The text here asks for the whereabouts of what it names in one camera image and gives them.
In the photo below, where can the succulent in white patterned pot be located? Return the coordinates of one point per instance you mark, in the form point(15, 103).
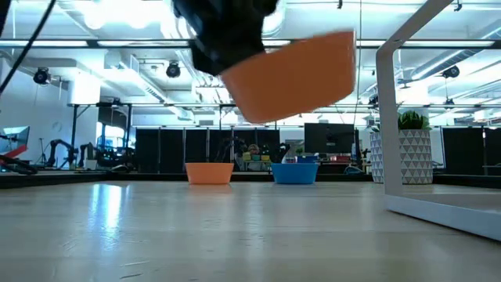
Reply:
point(417, 156)

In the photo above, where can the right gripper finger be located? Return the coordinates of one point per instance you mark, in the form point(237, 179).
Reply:
point(213, 64)

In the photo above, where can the blue mini bowl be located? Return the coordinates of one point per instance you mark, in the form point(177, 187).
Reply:
point(294, 173)

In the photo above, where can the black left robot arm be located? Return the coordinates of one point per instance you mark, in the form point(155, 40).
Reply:
point(3, 11)

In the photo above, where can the black background robot arm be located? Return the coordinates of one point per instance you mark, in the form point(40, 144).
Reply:
point(62, 142)

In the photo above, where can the small dark blue tub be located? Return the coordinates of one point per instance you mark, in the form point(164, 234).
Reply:
point(307, 159)

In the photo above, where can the black partition wall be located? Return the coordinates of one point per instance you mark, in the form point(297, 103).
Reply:
point(172, 150)
point(463, 150)

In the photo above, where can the black overhead beam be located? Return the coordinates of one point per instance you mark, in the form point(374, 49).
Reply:
point(117, 43)

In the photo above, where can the black computer monitor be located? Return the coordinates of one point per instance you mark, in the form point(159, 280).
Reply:
point(329, 137)

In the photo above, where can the black ceiling spotlight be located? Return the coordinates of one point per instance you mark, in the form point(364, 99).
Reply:
point(42, 76)
point(173, 70)
point(451, 72)

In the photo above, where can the tilted monitor screen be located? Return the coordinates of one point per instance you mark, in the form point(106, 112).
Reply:
point(15, 135)

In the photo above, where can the small black ceiling fixture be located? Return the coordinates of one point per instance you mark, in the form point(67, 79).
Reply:
point(457, 6)

